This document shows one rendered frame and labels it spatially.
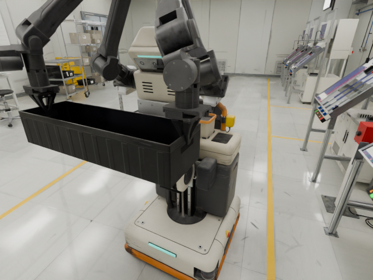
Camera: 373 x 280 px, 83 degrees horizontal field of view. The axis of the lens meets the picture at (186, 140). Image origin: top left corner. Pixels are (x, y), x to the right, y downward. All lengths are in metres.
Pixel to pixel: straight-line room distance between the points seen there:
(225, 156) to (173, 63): 0.87
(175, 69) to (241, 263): 1.45
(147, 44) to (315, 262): 1.66
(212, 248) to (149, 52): 1.06
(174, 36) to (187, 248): 1.12
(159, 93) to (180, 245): 0.86
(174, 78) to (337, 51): 5.32
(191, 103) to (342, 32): 5.25
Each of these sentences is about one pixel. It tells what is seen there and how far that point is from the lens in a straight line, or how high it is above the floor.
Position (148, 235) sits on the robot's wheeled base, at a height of 0.28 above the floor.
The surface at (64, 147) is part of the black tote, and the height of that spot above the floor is 1.04.
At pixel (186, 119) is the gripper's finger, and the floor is 1.18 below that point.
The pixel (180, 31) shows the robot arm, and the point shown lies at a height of 1.35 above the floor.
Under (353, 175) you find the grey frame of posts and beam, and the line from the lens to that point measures 1.79.
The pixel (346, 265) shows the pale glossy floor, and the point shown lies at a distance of 1.93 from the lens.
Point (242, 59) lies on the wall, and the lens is 9.64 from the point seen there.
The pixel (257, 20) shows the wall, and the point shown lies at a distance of 9.61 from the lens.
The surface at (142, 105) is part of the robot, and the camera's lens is 0.97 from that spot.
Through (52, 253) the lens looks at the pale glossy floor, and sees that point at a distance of 1.91.
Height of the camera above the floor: 1.34
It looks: 25 degrees down
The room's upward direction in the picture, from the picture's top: straight up
